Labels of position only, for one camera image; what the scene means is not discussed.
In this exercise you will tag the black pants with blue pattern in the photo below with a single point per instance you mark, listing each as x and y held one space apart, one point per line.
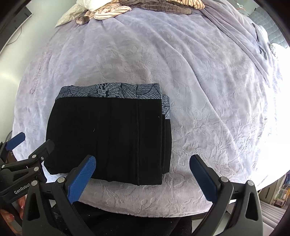
126 127

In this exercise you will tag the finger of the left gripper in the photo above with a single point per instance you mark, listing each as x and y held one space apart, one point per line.
34 160
14 140

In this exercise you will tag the wall mounted television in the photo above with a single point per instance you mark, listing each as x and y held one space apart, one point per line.
8 31

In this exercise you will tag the white pillow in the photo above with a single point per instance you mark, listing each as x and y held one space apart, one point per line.
76 10

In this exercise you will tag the pile of striped clothes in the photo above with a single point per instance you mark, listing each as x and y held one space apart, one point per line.
115 8

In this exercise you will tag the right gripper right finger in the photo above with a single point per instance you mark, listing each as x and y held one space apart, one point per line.
246 217

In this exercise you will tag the grey quilted headboard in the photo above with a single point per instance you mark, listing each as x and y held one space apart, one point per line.
262 18

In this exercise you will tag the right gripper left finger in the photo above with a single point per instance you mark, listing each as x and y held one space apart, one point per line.
49 207

